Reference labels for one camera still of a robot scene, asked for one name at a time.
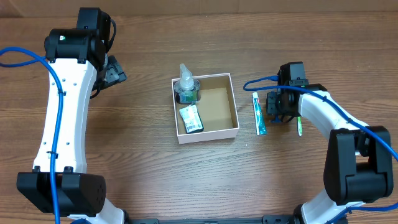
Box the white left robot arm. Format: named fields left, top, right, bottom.
left=17, top=26, right=129, bottom=223

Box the clear soap dispenser bottle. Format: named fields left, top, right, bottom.
left=174, top=63, right=200, bottom=105

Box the white cardboard box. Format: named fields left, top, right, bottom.
left=172, top=73, right=239, bottom=144

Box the green soap packet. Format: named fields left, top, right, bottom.
left=179, top=105, right=204, bottom=134

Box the green toothbrush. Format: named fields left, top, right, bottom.
left=297, top=117, right=303, bottom=136

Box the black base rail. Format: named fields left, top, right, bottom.
left=126, top=215, right=301, bottom=224

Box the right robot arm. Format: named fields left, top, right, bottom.
left=266, top=85, right=397, bottom=223

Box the blue disposable razor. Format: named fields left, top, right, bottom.
left=270, top=114, right=284, bottom=123

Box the toothpaste tube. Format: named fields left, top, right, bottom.
left=252, top=92, right=267, bottom=136

